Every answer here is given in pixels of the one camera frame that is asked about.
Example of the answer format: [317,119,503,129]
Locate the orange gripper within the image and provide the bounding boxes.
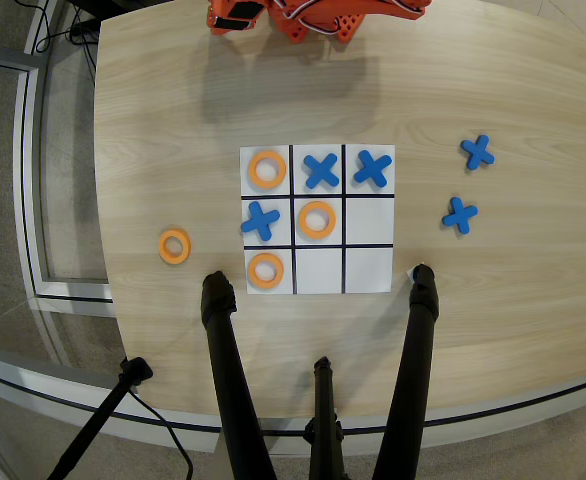
[205,0,270,36]

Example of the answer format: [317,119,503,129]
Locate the orange foam ring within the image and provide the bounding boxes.
[246,252,285,290]
[297,200,337,239]
[247,150,288,190]
[156,228,193,266]

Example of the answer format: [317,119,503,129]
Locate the blue foam cross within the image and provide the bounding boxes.
[441,196,479,235]
[352,149,393,190]
[302,153,340,191]
[240,200,281,242]
[459,134,496,172]

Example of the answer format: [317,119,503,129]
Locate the white tic-tac-toe grid sheet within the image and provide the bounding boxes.
[239,144,397,296]

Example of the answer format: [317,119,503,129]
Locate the thick black tripod leg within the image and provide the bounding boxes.
[370,263,441,480]
[200,270,279,480]

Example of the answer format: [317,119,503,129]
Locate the short black tripod leg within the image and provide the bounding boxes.
[302,355,347,480]

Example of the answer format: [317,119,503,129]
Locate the thin black stand leg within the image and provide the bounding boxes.
[46,356,154,480]

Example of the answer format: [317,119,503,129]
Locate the white robot servo cable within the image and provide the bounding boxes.
[272,2,347,37]

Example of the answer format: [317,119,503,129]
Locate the black floor cable with plug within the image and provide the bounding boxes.
[25,0,99,56]

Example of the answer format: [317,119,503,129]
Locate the grey metal floor frame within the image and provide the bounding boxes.
[0,42,117,319]

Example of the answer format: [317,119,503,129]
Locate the black camera tripod legs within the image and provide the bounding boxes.
[0,342,586,456]

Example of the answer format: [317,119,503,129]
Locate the black cable by stand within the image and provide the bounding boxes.
[125,387,195,480]

